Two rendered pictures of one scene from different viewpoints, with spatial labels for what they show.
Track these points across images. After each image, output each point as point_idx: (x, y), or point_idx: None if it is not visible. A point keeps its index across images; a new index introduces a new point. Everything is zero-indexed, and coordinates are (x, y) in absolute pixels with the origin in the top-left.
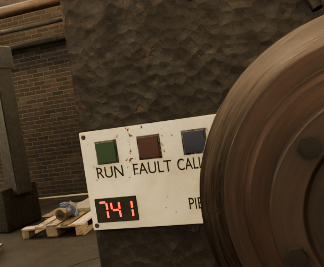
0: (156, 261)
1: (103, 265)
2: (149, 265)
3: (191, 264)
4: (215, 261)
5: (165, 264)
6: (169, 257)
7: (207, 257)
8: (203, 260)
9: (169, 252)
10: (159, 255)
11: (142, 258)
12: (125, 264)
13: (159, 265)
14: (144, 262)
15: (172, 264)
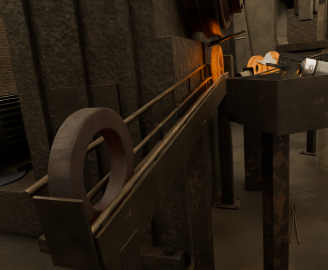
0: (164, 4)
1: (153, 0)
2: (163, 5)
3: (170, 9)
4: (173, 9)
5: (165, 6)
6: (166, 4)
7: (172, 7)
8: (171, 8)
9: (166, 0)
10: (164, 1)
11: (161, 1)
12: (158, 2)
13: (164, 7)
14: (162, 4)
15: (166, 7)
